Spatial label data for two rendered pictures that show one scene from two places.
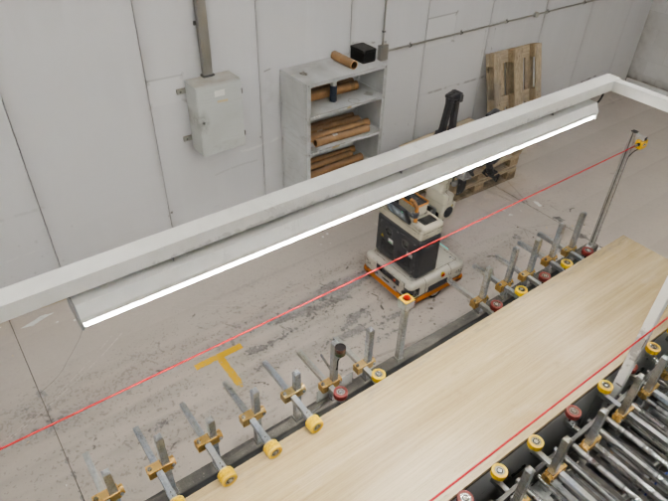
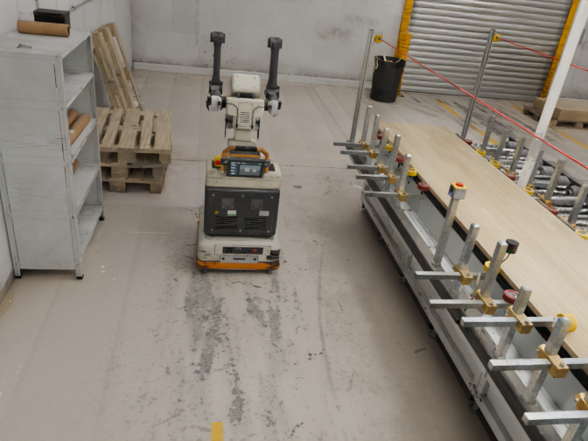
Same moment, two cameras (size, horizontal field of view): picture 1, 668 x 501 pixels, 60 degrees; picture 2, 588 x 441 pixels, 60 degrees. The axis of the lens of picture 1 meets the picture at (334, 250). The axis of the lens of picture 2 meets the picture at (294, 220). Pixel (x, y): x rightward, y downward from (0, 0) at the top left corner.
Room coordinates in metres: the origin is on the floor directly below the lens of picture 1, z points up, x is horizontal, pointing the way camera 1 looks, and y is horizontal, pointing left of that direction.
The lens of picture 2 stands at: (2.08, 2.28, 2.26)
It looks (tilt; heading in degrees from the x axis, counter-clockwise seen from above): 28 degrees down; 296
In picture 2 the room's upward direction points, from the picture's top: 7 degrees clockwise
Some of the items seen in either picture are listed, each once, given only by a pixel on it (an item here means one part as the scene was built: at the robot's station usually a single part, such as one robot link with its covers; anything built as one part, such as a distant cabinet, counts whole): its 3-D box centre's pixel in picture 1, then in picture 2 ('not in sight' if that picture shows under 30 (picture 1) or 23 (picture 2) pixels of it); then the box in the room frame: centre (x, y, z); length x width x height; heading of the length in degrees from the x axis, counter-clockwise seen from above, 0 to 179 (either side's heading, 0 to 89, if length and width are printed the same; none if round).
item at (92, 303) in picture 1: (398, 181); not in sight; (1.87, -0.23, 2.34); 2.40 x 0.12 x 0.08; 128
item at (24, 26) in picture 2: (343, 60); (44, 28); (5.17, -0.03, 1.59); 0.30 x 0.08 x 0.08; 38
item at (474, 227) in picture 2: (368, 357); (463, 262); (2.28, -0.22, 0.89); 0.04 x 0.04 x 0.48; 38
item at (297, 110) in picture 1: (332, 144); (53, 151); (5.10, 0.05, 0.78); 0.90 x 0.45 x 1.55; 128
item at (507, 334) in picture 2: (296, 400); (509, 330); (1.97, 0.17, 0.86); 0.04 x 0.04 x 0.48; 38
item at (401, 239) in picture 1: (411, 230); (241, 192); (3.97, -0.65, 0.59); 0.55 x 0.34 x 0.83; 38
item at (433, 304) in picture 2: (319, 375); (471, 304); (2.16, 0.06, 0.84); 0.43 x 0.03 x 0.04; 38
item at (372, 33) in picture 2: (615, 195); (366, 88); (3.66, -2.07, 1.20); 0.15 x 0.12 x 1.00; 128
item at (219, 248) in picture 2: (388, 273); (242, 249); (3.81, -0.48, 0.23); 0.41 x 0.02 x 0.08; 37
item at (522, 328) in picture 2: (293, 392); (518, 318); (1.96, 0.19, 0.95); 0.14 x 0.06 x 0.05; 128
